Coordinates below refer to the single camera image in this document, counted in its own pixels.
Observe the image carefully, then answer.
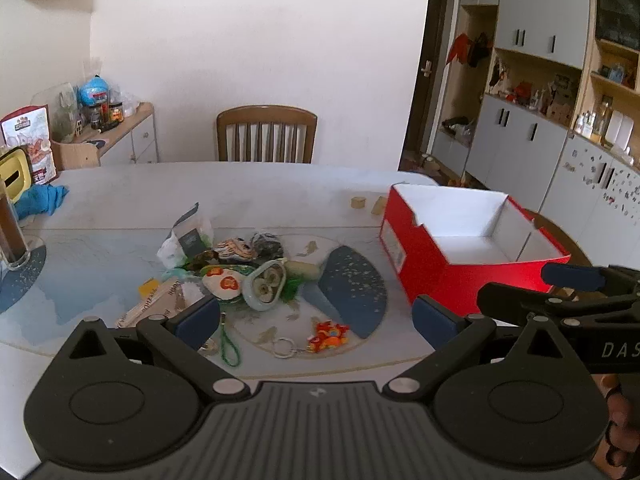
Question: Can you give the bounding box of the white wooden sideboard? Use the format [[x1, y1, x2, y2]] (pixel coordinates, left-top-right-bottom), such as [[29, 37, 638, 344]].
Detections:
[[90, 102, 160, 166]]

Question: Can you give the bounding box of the glass with dark drink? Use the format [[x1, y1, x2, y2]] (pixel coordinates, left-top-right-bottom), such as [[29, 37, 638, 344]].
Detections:
[[0, 180, 36, 271]]

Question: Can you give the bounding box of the blue cloth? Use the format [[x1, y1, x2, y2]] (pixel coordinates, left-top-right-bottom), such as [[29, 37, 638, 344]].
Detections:
[[15, 185, 70, 218]]

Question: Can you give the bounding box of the white wooden wall cabinet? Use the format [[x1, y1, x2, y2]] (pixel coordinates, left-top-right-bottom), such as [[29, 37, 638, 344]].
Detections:
[[430, 0, 640, 241]]

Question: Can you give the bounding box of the wooden round-backed chair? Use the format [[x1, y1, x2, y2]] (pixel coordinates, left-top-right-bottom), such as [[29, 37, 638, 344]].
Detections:
[[527, 210, 593, 267]]

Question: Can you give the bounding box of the clear bag with dark card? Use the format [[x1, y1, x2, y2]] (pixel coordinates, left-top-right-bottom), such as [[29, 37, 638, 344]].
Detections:
[[156, 202, 216, 268]]

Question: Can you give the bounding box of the small cardboard box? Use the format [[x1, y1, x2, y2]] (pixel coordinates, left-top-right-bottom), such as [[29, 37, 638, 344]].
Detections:
[[50, 137, 101, 171]]

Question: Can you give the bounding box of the white cylinder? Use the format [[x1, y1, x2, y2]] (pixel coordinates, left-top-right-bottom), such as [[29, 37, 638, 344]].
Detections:
[[285, 260, 321, 282]]

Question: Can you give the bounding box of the yellow tissue box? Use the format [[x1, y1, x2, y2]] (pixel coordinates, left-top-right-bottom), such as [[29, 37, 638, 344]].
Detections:
[[0, 145, 33, 206]]

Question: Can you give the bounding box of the embroidered sachet with green tassel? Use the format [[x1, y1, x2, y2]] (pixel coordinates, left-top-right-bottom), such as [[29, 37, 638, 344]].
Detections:
[[199, 264, 247, 368]]

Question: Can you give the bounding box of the dark speckled pouch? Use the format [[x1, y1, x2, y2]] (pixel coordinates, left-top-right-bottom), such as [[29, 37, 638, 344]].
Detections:
[[250, 231, 285, 261]]

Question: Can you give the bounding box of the red hanging cloth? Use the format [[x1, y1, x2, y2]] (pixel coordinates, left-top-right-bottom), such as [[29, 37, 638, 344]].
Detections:
[[446, 34, 471, 66]]

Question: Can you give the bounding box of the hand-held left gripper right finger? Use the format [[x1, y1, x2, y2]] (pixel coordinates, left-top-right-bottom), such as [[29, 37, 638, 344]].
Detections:
[[381, 294, 584, 402]]

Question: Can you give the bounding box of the wooden slatted chair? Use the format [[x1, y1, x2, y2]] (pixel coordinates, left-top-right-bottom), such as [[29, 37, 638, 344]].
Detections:
[[216, 105, 319, 165]]

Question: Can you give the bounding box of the blue plastic bag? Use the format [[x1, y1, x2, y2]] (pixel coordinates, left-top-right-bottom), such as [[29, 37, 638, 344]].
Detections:
[[79, 76, 111, 107]]

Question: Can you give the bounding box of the tiger face toy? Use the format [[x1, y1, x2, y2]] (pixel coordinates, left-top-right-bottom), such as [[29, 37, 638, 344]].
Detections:
[[212, 237, 258, 265]]

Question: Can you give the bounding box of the black hanging cloth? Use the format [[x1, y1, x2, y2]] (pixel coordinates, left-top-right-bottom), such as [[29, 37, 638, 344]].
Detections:
[[467, 32, 493, 68]]

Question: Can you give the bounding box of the red cardboard box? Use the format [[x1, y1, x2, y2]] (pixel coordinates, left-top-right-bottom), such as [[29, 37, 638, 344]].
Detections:
[[378, 183, 572, 317]]

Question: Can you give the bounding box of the person's right hand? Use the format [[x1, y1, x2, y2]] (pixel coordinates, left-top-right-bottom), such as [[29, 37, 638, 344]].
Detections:
[[602, 374, 640, 468]]

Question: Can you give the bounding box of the beige printed paper packet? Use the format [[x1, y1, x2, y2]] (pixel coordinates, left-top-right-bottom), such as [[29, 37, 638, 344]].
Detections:
[[115, 280, 186, 331]]

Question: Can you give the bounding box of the white container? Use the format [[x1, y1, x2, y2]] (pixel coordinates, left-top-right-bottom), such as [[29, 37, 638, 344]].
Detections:
[[607, 110, 640, 151]]

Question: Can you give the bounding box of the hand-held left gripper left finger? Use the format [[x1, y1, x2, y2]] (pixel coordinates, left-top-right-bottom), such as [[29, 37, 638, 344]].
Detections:
[[59, 296, 252, 403]]

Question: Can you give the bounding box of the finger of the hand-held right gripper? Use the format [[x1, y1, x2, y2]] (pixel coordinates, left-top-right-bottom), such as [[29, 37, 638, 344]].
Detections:
[[541, 261, 640, 295], [476, 281, 640, 335]]

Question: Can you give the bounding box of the glass bottle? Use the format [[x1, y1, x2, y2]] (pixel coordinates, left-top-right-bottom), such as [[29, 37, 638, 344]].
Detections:
[[595, 100, 613, 136]]

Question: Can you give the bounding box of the orange keychain charm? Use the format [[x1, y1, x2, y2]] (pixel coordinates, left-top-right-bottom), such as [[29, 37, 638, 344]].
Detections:
[[272, 320, 351, 360]]

